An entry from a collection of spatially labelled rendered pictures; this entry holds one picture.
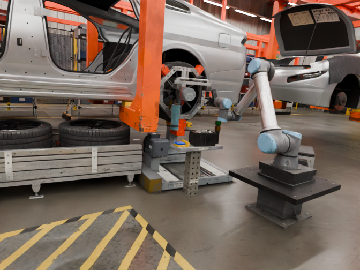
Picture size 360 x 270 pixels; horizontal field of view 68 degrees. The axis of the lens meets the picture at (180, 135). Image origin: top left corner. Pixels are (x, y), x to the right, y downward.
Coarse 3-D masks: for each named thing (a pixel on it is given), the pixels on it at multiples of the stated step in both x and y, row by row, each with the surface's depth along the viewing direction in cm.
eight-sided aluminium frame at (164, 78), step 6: (174, 66) 270; (180, 66) 271; (174, 72) 269; (192, 72) 281; (162, 78) 266; (168, 78) 267; (162, 84) 265; (162, 90) 267; (162, 96) 269; (204, 96) 292; (162, 102) 270; (198, 102) 296; (204, 102) 293; (162, 108) 276; (198, 108) 291; (168, 114) 276; (192, 114) 290
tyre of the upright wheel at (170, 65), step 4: (168, 64) 274; (172, 64) 275; (176, 64) 277; (180, 64) 279; (184, 64) 282; (188, 64) 284; (168, 68) 274; (196, 104) 299; (160, 108) 279; (160, 112) 280; (164, 112) 283; (160, 116) 283; (164, 116) 284; (168, 120) 287
